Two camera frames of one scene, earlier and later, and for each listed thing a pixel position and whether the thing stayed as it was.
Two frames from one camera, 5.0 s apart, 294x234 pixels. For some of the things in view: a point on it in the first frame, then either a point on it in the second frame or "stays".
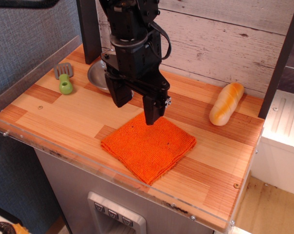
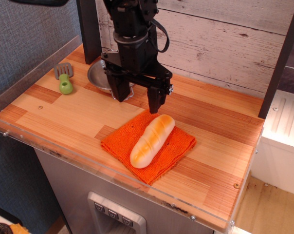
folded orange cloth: (149, 150) stays
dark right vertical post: (292, 30) stays
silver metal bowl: (97, 76) stays
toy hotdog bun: (229, 97) -> (155, 136)
